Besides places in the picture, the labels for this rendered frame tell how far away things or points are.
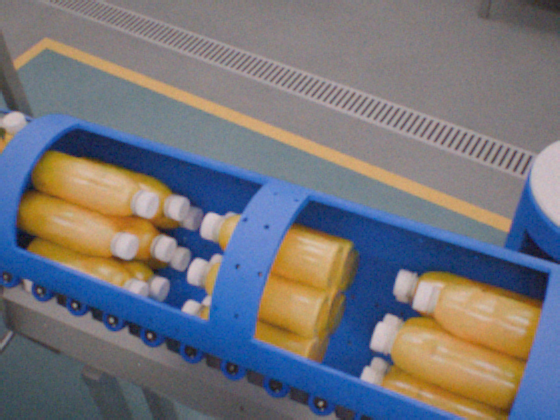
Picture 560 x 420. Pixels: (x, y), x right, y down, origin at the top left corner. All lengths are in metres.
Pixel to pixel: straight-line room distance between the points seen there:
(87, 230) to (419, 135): 2.00
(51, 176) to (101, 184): 0.09
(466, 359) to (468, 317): 0.05
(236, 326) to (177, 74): 2.38
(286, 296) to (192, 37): 2.58
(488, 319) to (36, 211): 0.69
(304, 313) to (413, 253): 0.24
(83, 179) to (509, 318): 0.65
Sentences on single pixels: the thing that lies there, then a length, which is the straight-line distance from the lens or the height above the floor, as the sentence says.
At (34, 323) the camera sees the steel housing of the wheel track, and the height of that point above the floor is 0.87.
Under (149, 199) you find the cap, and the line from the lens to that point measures 1.08.
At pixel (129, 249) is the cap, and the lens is 1.10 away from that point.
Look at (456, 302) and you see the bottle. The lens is 0.95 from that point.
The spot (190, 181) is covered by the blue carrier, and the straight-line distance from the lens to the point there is 1.23.
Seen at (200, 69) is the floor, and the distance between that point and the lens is 3.26.
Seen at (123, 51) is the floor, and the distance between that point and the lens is 3.45.
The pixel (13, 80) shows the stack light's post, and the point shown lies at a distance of 1.76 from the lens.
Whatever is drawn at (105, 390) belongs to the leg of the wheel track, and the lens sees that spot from 1.61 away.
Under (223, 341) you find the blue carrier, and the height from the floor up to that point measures 1.11.
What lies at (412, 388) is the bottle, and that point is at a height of 1.09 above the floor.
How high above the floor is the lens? 1.96
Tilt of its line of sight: 49 degrees down
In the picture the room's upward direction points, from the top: 3 degrees counter-clockwise
